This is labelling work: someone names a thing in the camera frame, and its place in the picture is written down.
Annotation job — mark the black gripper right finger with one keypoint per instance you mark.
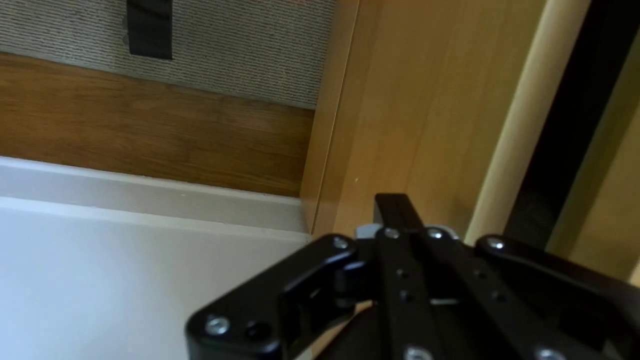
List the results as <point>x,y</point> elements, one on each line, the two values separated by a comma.
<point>532,304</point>

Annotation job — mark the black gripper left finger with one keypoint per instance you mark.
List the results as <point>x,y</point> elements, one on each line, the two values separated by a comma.
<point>370,285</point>

